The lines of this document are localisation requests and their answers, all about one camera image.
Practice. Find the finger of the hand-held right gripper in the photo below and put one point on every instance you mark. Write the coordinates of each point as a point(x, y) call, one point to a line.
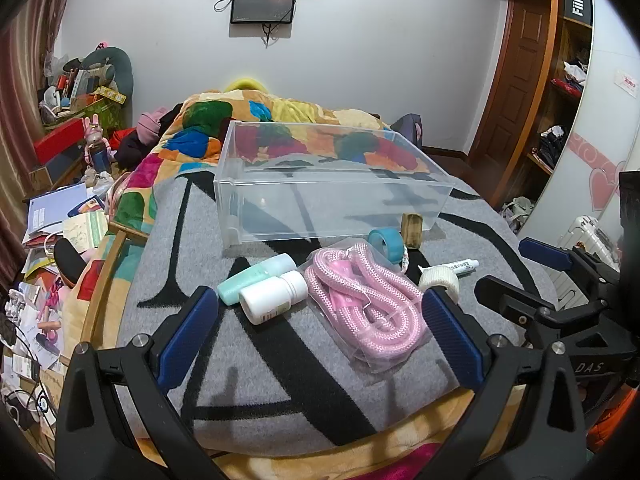
point(544, 254)
point(505, 296)

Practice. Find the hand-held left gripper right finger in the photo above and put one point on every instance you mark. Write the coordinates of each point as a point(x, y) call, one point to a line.
point(450, 340)

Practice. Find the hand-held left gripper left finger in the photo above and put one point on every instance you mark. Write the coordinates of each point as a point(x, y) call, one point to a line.
point(184, 340)

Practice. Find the small white tube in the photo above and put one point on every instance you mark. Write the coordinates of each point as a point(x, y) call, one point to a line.
point(452, 267)

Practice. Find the white tape roll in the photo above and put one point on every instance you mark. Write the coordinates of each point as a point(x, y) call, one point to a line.
point(440, 280)

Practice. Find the teal plastic bottle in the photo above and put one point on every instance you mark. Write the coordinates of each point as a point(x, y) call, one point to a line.
point(252, 277)

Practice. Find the white plastic bottle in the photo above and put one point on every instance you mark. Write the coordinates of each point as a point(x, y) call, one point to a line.
point(272, 297)

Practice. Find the small wooden block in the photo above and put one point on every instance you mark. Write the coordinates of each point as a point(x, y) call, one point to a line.
point(413, 230)

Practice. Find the blue tape roll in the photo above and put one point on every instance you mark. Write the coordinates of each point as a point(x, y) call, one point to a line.
point(386, 242)

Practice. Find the clear plastic storage box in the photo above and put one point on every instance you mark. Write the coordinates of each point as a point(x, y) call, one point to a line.
point(320, 185)

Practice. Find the grey handbag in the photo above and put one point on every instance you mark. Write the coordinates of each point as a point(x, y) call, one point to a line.
point(517, 212)

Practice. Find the white suitcase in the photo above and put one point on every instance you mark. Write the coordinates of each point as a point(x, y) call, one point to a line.
point(592, 242)

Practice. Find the orange cloth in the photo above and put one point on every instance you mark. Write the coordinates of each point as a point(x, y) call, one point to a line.
point(617, 420)

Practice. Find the grey black patterned blanket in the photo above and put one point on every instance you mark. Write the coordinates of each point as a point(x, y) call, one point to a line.
point(280, 385)

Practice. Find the white wardrobe door with hearts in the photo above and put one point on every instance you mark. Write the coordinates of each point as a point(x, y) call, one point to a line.
point(595, 120)

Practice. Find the wooden wardrobe shelves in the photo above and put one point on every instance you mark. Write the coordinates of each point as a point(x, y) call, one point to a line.
point(555, 110)

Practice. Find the pile of papers and booklets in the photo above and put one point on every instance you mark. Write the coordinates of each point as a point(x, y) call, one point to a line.
point(55, 230)

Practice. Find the brown wooden door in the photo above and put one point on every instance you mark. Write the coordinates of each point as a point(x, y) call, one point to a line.
point(515, 75)

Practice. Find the dark bag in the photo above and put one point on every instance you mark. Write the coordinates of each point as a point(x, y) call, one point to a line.
point(407, 127)

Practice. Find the colourful patchwork blanket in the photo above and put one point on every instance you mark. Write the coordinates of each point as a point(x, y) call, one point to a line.
point(210, 125)

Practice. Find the pink knit hat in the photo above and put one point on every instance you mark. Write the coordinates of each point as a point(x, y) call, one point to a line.
point(150, 125)

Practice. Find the pink rabbit toy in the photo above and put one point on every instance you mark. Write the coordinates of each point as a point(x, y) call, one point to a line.
point(94, 135)

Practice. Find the red box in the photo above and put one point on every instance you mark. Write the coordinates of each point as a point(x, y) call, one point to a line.
point(57, 141)

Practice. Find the green cardboard box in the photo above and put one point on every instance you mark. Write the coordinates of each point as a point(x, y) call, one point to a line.
point(95, 112)

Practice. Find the black box on shelf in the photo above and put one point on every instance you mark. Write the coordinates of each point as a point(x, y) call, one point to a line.
point(577, 4)

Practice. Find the yellow plush toy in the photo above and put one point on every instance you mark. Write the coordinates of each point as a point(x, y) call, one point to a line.
point(245, 82)

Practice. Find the grey plush pillow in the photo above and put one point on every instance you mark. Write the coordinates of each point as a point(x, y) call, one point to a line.
point(119, 67)

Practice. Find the striped brown curtain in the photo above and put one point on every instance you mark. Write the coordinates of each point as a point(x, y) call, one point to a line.
point(27, 85)

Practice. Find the wooden bed frame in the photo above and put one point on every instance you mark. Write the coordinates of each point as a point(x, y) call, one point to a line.
point(112, 270)

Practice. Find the small black wall screen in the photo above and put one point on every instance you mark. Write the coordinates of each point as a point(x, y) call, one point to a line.
point(263, 4)

